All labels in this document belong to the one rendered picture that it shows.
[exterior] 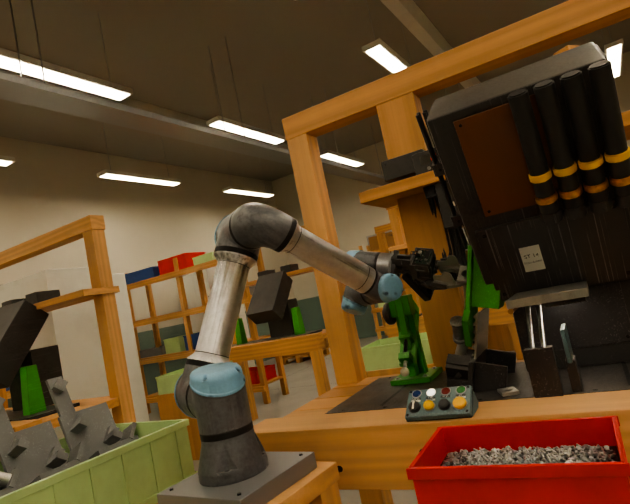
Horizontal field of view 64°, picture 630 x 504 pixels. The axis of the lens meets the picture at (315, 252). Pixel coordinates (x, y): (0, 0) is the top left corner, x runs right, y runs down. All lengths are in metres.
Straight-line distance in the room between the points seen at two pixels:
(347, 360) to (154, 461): 0.80
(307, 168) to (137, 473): 1.19
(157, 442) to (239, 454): 0.38
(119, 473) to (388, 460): 0.64
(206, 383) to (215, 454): 0.15
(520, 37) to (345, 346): 1.19
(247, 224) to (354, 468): 0.64
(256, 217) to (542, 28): 1.09
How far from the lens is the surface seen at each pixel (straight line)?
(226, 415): 1.12
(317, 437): 1.33
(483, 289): 1.36
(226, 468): 1.14
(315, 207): 1.93
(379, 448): 1.26
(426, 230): 1.76
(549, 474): 0.85
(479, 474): 0.86
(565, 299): 1.15
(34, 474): 1.57
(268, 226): 1.21
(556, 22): 1.83
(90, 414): 1.70
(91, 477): 1.35
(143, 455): 1.44
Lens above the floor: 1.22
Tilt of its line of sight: 5 degrees up
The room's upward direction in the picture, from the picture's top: 12 degrees counter-clockwise
